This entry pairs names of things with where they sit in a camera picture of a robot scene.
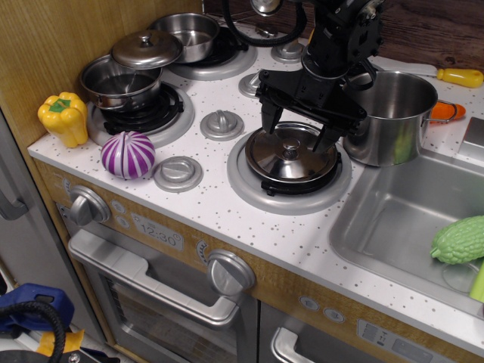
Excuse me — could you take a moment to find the grey oven dial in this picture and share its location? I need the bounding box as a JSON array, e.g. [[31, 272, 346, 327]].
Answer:
[[206, 249, 256, 296], [70, 185, 111, 227]]

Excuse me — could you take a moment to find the grey faucet base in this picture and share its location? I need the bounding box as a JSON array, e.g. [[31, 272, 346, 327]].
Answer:
[[456, 117, 484, 164]]

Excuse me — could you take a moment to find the front right burner ring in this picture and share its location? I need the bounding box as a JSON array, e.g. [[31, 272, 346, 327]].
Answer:
[[226, 128, 353, 216]]

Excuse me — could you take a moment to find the steel sink basin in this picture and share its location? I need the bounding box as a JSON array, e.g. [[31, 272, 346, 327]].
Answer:
[[330, 150, 483, 317]]

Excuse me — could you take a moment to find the grey stove knob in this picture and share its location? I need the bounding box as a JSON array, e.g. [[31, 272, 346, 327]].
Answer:
[[271, 40, 304, 64], [238, 73, 260, 99], [153, 156, 203, 193], [200, 110, 244, 141]]

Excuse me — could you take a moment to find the rear burner ring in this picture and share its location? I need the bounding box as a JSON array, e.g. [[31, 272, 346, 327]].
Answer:
[[163, 26, 259, 82]]

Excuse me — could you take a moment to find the grey oven door handle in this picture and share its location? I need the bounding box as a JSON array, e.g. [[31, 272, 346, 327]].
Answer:
[[69, 230, 240, 330]]

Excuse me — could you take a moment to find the grey dishwasher door handle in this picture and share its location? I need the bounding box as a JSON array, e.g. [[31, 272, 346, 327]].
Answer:
[[271, 327, 324, 362]]

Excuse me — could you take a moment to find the black corrugated cable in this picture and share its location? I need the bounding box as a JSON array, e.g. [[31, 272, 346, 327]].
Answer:
[[220, 0, 308, 48]]

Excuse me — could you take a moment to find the yellow toy bell pepper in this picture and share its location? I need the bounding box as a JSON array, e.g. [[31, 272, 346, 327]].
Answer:
[[37, 92, 88, 147]]

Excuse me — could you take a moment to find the green toy bitter gourd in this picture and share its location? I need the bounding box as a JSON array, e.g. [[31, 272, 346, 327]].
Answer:
[[430, 216, 483, 265]]

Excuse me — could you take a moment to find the oven clock display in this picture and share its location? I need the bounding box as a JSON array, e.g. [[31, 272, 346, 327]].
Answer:
[[131, 213, 185, 252]]

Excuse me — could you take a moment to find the tall steel pot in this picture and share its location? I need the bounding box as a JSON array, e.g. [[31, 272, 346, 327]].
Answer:
[[343, 71, 439, 166]]

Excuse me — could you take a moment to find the steel pan rear burner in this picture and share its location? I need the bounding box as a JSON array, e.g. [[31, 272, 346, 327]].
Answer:
[[149, 13, 220, 64]]

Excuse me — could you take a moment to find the purple striped toy onion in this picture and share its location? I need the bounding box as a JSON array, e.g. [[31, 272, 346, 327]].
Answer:
[[101, 131, 156, 180]]

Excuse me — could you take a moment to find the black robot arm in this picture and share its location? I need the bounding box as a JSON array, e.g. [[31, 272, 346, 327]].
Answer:
[[256, 1, 383, 151]]

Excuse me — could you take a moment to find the orange toy carrot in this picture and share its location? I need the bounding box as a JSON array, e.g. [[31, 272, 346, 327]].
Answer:
[[430, 101, 466, 122]]

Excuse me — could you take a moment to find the grey stove knob front left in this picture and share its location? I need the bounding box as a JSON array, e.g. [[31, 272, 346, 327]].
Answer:
[[153, 156, 203, 193]]

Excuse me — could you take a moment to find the grey stove knob rear right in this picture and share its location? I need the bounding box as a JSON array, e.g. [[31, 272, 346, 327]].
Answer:
[[271, 40, 304, 64]]

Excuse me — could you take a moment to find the grey stove knob rear centre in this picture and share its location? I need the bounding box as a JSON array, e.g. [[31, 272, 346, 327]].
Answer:
[[238, 73, 260, 99]]

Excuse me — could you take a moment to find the blue clamp with black hose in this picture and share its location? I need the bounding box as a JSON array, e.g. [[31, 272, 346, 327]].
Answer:
[[1, 284, 75, 362]]

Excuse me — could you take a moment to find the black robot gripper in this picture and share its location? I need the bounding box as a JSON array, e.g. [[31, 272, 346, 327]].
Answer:
[[256, 69, 367, 153]]

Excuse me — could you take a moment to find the burner ring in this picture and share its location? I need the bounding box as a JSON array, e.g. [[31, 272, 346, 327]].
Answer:
[[163, 26, 259, 82], [226, 128, 353, 216], [85, 83, 196, 149]]

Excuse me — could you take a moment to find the yellow handled toy knife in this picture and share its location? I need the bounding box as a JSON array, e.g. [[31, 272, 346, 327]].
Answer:
[[382, 62, 483, 88]]

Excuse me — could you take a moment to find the steel lid with knob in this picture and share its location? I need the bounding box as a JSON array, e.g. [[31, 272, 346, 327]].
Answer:
[[111, 29, 183, 70]]

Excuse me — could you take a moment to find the grey oven dial left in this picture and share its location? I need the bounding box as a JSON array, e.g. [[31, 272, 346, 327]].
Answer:
[[70, 185, 111, 227]]

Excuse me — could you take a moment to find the grey oven dial right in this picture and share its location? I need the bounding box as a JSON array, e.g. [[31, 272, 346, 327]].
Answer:
[[206, 249, 256, 296]]

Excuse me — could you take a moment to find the front left burner ring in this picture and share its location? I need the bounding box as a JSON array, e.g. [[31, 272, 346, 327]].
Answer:
[[85, 83, 196, 149]]

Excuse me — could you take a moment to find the steel pot front left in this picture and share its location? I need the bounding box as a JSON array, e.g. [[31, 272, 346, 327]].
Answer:
[[79, 55, 163, 112]]

